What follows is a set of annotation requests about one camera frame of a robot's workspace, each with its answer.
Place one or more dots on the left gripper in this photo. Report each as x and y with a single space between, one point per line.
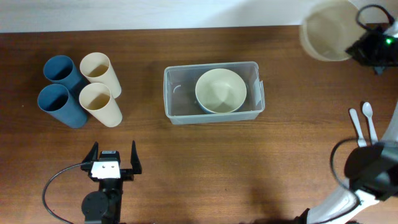
128 174

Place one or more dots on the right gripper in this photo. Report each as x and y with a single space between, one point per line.
359 50

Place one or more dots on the cream bowl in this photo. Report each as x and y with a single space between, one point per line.
219 86
329 29

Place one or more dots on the cream cup front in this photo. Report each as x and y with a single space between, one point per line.
97 99

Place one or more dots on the cream cup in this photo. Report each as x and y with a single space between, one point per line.
97 68
97 99

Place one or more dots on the blue bowl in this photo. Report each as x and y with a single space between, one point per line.
222 108

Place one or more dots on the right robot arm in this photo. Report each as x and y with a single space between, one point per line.
371 168

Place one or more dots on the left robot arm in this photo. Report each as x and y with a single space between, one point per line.
104 205

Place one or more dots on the clear plastic storage container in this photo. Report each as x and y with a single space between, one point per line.
181 105

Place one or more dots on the white plastic spoon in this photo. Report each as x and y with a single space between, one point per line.
368 113

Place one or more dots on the blue cup front left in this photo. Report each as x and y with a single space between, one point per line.
57 101

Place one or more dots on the blue cup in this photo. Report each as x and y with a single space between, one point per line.
57 101
60 69

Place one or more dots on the cream cup rear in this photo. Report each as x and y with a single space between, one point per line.
97 68

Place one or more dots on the white plastic fork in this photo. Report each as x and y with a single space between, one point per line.
354 117

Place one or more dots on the blue cup rear left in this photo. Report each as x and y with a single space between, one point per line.
60 69

